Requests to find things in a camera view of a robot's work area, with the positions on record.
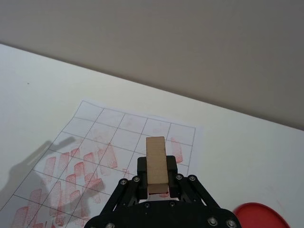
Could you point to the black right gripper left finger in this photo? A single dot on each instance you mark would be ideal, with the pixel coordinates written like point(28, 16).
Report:
point(142, 175)

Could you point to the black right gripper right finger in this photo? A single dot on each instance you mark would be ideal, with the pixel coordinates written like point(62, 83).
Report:
point(173, 177)

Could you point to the white gridded paper sheet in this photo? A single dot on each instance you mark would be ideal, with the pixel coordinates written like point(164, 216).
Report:
point(107, 128)

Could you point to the wooden block stamp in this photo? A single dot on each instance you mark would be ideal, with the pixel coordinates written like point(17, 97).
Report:
point(156, 164)

